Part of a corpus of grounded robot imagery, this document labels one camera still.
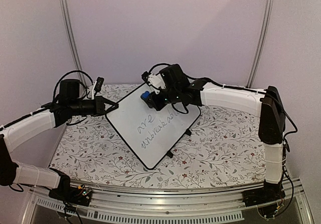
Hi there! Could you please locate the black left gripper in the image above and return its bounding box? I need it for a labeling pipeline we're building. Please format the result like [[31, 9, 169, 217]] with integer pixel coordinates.
[[69, 95, 119, 117]]

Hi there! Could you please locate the blue whiteboard eraser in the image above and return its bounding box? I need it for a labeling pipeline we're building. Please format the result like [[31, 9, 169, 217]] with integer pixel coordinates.
[[140, 91, 150, 101]]

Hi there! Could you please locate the white whiteboard black frame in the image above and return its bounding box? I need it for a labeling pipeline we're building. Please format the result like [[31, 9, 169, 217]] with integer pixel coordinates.
[[107, 83, 201, 170]]

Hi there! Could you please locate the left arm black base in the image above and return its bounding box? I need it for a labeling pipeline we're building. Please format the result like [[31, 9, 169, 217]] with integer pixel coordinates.
[[49, 168, 92, 206]]

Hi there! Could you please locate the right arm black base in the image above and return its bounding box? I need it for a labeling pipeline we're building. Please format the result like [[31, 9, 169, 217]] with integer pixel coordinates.
[[242, 181, 285, 219]]

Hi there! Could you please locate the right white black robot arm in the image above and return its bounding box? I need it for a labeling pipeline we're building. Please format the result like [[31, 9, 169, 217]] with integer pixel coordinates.
[[140, 76, 290, 202]]

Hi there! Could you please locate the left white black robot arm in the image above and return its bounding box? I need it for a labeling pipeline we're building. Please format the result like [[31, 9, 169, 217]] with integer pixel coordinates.
[[1, 96, 118, 201]]

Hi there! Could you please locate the black whiteboard stand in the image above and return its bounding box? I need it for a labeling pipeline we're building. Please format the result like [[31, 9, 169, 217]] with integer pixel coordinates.
[[166, 129, 192, 158]]

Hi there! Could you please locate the floral patterned table mat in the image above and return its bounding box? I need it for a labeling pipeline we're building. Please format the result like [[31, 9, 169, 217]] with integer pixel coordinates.
[[49, 83, 285, 190]]

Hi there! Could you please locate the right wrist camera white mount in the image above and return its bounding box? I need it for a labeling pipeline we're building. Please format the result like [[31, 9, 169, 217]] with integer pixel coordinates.
[[141, 63, 189, 95]]

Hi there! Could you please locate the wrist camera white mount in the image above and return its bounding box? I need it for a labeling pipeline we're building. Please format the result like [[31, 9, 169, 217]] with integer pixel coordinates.
[[141, 63, 189, 95], [52, 70, 105, 101]]

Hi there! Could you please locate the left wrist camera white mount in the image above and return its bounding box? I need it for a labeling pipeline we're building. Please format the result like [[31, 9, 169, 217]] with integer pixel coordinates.
[[52, 70, 105, 101]]

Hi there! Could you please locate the aluminium front rail frame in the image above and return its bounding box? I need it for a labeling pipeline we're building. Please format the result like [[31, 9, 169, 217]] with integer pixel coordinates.
[[22, 178, 316, 223]]

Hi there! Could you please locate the left aluminium corner post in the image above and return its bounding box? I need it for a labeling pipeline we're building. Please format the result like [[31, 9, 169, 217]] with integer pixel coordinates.
[[56, 0, 87, 90]]

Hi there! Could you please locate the aluminium corner post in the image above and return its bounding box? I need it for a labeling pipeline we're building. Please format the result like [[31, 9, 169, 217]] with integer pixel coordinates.
[[246, 0, 274, 88], [56, 0, 87, 90]]

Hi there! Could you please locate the right aluminium corner post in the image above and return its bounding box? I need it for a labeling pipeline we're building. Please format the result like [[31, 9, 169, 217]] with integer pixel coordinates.
[[246, 0, 274, 88]]

